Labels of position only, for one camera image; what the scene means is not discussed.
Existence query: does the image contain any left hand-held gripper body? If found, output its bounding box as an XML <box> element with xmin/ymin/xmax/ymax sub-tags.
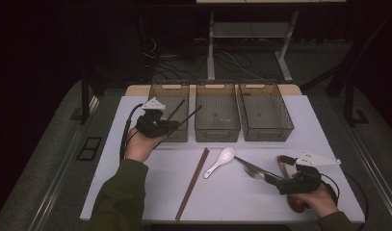
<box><xmin>135</xmin><ymin>96</ymin><xmax>169</xmax><ymax>139</ymax></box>

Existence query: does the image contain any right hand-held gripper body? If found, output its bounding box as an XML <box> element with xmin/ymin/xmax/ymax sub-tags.
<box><xmin>276</xmin><ymin>150</ymin><xmax>342</xmax><ymax>195</ymax></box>

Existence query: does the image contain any clear grey plastic bin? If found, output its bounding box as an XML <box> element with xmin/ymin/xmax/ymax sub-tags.
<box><xmin>237</xmin><ymin>80</ymin><xmax>295</xmax><ymax>142</ymax></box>
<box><xmin>141</xmin><ymin>81</ymin><xmax>191</xmax><ymax>143</ymax></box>
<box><xmin>194</xmin><ymin>81</ymin><xmax>242</xmax><ymax>143</ymax></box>

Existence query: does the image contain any brown wooden spoon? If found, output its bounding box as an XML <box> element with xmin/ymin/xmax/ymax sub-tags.
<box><xmin>276</xmin><ymin>156</ymin><xmax>306</xmax><ymax>214</ymax></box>

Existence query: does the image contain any white ceramic spoon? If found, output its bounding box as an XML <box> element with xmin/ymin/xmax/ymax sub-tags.
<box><xmin>202</xmin><ymin>146</ymin><xmax>236</xmax><ymax>180</ymax></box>

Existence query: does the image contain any brown wooden chopstick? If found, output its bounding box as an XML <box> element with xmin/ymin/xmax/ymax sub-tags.
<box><xmin>174</xmin><ymin>147</ymin><xmax>208</xmax><ymax>221</ymax></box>
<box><xmin>176</xmin><ymin>147</ymin><xmax>210</xmax><ymax>221</ymax></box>

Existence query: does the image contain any person's left hand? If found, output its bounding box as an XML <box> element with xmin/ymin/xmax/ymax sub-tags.
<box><xmin>125</xmin><ymin>127</ymin><xmax>168</xmax><ymax>164</ymax></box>

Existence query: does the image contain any person's right hand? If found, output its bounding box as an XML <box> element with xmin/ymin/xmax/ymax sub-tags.
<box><xmin>291</xmin><ymin>182</ymin><xmax>340</xmax><ymax>218</ymax></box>

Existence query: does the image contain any silver metal fork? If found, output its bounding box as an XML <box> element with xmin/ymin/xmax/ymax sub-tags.
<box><xmin>243</xmin><ymin>165</ymin><xmax>283</xmax><ymax>181</ymax></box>

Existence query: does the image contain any slim silver metal utensil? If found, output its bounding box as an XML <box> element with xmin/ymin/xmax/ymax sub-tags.
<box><xmin>234</xmin><ymin>156</ymin><xmax>272</xmax><ymax>176</ymax></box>

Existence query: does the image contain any white table mat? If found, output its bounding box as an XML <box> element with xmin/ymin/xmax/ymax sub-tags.
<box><xmin>79</xmin><ymin>94</ymin><xmax>366</xmax><ymax>224</ymax></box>

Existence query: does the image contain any light wooden table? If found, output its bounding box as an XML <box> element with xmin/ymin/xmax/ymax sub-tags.
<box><xmin>124</xmin><ymin>84</ymin><xmax>303</xmax><ymax>97</ymax></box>

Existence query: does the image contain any black upright stand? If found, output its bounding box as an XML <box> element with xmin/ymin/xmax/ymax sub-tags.
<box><xmin>343</xmin><ymin>75</ymin><xmax>371</xmax><ymax>128</ymax></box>
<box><xmin>69</xmin><ymin>70</ymin><xmax>92</xmax><ymax>126</ymax></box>

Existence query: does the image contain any black slanted stand leg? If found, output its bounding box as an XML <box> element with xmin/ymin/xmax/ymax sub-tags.
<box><xmin>301</xmin><ymin>9</ymin><xmax>392</xmax><ymax>97</ymax></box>

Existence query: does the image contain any left hand-held gripper black cable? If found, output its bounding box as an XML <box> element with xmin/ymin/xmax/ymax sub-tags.
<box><xmin>119</xmin><ymin>103</ymin><xmax>144</xmax><ymax>162</ymax></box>

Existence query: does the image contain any hand-held gripper black cable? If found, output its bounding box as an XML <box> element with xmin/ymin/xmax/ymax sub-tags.
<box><xmin>119</xmin><ymin>103</ymin><xmax>144</xmax><ymax>162</ymax></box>
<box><xmin>320</xmin><ymin>172</ymin><xmax>341</xmax><ymax>206</ymax></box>

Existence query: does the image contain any right hand-held gripper black cable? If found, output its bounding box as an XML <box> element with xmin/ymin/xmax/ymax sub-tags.
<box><xmin>320</xmin><ymin>172</ymin><xmax>341</xmax><ymax>206</ymax></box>

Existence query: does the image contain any bundle of floor cables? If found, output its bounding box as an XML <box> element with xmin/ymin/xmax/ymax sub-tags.
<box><xmin>142</xmin><ymin>37</ymin><xmax>265</xmax><ymax>81</ymax></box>

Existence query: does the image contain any black floor socket frame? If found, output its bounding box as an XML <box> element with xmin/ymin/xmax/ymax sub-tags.
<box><xmin>76</xmin><ymin>136</ymin><xmax>103</xmax><ymax>162</ymax></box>

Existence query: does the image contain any thin black cable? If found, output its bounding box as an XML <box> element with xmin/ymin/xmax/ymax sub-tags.
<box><xmin>344</xmin><ymin>172</ymin><xmax>370</xmax><ymax>231</ymax></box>

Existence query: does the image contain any metal floor rail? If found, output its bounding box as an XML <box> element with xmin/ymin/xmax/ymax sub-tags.
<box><xmin>341</xmin><ymin>121</ymin><xmax>392</xmax><ymax>225</ymax></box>
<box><xmin>33</xmin><ymin>95</ymin><xmax>100</xmax><ymax>231</ymax></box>

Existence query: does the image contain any white desk with grey frame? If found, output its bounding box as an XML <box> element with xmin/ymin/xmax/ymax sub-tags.
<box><xmin>196</xmin><ymin>0</ymin><xmax>347</xmax><ymax>83</ymax></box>

